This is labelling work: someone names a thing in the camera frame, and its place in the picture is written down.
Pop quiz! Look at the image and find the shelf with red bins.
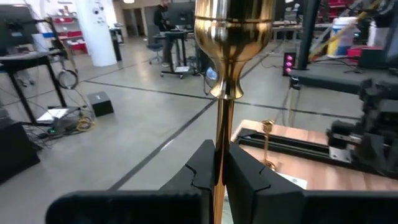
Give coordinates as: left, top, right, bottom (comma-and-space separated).
51, 14, 88, 54

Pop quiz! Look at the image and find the white bucket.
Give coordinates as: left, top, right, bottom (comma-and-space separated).
326, 16, 358, 58

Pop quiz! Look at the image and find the black standing desk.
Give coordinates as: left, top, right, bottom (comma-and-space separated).
160, 29, 200, 78

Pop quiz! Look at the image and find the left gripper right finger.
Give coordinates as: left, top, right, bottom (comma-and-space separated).
225, 142, 398, 224

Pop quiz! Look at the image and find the black box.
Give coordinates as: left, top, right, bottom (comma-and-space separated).
86, 90, 114, 118

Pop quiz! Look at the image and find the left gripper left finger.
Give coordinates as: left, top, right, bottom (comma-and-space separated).
45, 139, 216, 224

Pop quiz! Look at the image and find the black aluminium table frame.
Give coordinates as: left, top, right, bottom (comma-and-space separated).
238, 127, 398, 183

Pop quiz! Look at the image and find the tall gold candlestick holder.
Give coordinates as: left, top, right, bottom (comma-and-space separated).
193, 0, 276, 224

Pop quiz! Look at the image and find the yellow cable coil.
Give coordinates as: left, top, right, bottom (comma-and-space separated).
76, 116, 96, 132

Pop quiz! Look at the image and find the office chair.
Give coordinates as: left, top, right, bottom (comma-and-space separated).
146, 24, 165, 65

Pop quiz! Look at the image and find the yellow black braided cable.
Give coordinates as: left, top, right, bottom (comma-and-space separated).
307, 0, 383, 63

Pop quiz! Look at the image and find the black device green light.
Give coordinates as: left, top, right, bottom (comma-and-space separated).
46, 123, 78, 136

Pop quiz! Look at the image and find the person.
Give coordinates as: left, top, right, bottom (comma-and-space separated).
153, 0, 175, 68

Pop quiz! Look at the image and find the coiled black cable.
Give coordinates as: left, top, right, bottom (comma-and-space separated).
57, 68, 79, 90

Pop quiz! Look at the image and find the black pole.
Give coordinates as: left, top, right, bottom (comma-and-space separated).
297, 0, 321, 71

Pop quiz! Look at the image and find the white paper sheet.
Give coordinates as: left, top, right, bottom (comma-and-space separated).
36, 108, 70, 123

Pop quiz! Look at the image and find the black monitor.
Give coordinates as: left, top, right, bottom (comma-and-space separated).
166, 1, 197, 30
0, 4, 41, 50

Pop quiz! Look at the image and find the black table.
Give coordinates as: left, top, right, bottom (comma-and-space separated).
0, 49, 68, 125

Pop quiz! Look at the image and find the black case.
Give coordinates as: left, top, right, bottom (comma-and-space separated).
0, 121, 41, 184

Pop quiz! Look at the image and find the medium gold candlestick holder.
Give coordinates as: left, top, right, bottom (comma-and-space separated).
260, 119, 277, 172

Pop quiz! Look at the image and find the red box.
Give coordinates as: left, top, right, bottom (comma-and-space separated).
346, 45, 383, 60

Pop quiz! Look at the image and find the white round pillar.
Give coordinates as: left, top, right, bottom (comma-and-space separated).
74, 0, 118, 68

